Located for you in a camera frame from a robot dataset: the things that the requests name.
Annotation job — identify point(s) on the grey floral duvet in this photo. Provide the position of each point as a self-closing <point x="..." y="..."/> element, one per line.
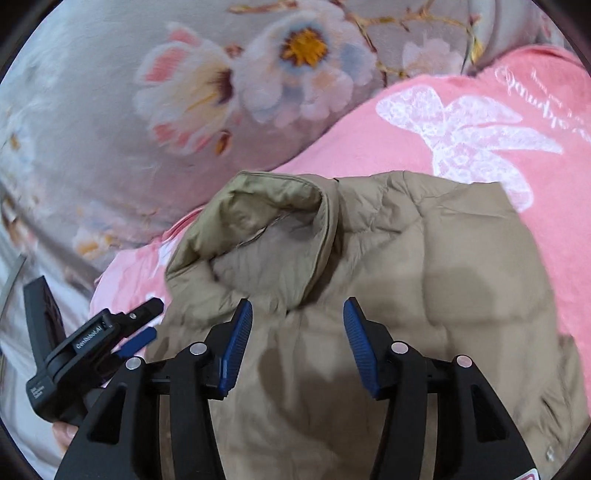
<point x="118" y="117"/>

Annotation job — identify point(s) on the tan quilted puffer jacket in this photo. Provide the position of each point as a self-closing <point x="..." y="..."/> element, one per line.
<point x="448" y="268"/>

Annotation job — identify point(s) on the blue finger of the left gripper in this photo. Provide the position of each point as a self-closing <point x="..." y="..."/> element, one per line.
<point x="135" y="344"/>

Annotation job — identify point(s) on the pink bow print blanket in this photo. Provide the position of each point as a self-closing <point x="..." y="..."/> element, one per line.
<point x="524" y="122"/>

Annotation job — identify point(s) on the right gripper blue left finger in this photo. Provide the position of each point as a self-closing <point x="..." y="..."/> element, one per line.
<point x="235" y="335"/>

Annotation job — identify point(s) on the grey curtain tieback band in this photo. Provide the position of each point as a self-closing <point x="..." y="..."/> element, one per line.
<point x="8" y="286"/>

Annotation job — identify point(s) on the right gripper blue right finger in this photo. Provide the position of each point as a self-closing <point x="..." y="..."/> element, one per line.
<point x="357" y="328"/>

